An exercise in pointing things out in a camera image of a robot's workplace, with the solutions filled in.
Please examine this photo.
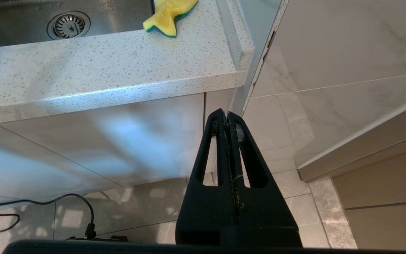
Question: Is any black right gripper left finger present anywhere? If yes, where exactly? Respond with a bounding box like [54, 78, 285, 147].
[176, 109, 239, 247]

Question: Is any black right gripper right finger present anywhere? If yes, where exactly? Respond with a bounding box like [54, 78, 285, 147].
[228, 112, 303, 247]

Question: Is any yellow green sponge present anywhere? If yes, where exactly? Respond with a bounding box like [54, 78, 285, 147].
[143, 0, 199, 38]

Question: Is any stainless steel sink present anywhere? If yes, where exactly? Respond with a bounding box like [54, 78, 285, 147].
[0, 0, 156, 50]

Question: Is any wooden cabinet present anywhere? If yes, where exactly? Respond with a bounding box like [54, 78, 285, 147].
[297, 90, 406, 254]

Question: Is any white base cabinet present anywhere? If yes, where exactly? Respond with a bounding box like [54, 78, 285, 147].
[0, 90, 240, 212]

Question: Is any metal drain strainer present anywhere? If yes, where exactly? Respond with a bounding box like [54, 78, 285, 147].
[47, 11, 91, 41]

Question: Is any black floor cable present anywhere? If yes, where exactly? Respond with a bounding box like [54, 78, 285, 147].
[0, 193, 96, 241]

